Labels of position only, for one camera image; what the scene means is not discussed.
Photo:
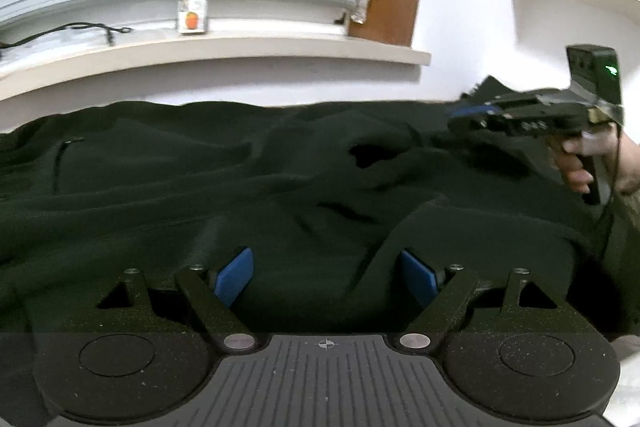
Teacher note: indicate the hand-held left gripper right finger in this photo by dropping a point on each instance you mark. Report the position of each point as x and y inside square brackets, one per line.
[419, 277]

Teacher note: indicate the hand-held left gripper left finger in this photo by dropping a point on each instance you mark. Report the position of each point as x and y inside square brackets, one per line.
[234, 274]

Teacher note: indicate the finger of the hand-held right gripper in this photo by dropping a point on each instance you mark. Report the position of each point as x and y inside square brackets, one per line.
[472, 111]
[475, 125]

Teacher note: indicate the black fleece garment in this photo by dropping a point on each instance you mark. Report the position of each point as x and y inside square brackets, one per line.
[250, 197]

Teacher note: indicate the person's right forearm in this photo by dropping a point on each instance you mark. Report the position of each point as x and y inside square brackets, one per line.
[625, 247]

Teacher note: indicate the person's right hand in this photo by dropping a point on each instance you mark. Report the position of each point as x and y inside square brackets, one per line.
[575, 172]

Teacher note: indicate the white window sill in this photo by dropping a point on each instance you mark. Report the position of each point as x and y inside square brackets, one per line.
[215, 54]

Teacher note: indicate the glass jar orange label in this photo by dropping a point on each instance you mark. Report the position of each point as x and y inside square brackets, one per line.
[193, 9]

